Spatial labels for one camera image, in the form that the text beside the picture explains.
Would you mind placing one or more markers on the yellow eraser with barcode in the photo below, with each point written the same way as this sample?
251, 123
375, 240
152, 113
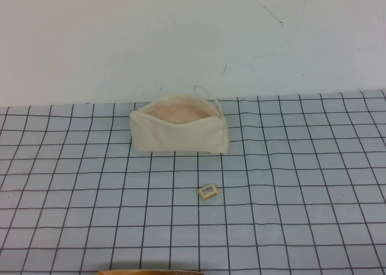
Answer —
207, 192

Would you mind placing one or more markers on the cream fabric pencil case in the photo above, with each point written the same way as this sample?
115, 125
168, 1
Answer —
178, 137

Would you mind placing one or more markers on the blue grid tablecloth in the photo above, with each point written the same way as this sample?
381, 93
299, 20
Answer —
90, 196

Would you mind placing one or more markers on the brown wooden object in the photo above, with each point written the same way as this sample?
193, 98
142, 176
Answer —
150, 272

